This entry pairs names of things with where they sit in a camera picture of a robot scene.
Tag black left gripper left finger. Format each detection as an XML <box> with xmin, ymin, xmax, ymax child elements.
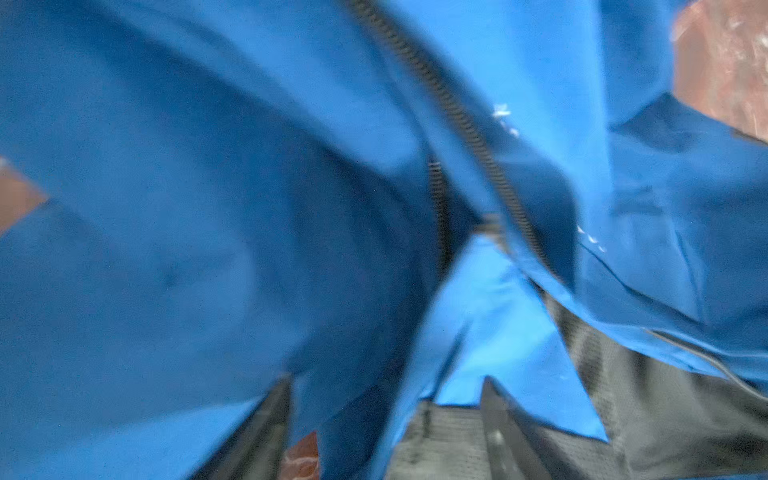
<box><xmin>190</xmin><ymin>376</ymin><xmax>293</xmax><ymax>480</ymax></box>

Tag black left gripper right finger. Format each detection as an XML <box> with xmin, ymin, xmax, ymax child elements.
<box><xmin>480</xmin><ymin>377</ymin><xmax>552</xmax><ymax>480</ymax></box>

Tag blue zip jacket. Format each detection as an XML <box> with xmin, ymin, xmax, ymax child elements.
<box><xmin>1</xmin><ymin>1</ymin><xmax>767</xmax><ymax>479</ymax></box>

